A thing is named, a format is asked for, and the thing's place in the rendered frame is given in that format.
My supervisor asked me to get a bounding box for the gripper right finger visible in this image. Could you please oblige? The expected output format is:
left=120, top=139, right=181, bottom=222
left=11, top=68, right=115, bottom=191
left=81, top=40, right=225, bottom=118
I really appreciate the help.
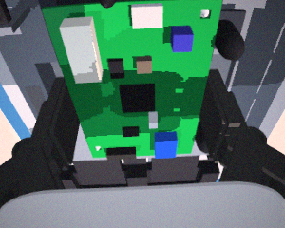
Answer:
left=199, top=69, right=285, bottom=199

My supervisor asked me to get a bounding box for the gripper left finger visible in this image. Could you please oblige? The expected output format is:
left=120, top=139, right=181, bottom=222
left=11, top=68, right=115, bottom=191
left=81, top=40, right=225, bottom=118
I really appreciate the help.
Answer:
left=0, top=77, right=80, bottom=208

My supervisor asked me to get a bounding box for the green circuit board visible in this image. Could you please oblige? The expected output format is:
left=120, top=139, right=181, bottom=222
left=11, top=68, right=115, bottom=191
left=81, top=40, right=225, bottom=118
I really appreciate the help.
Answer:
left=42, top=0, right=222, bottom=160

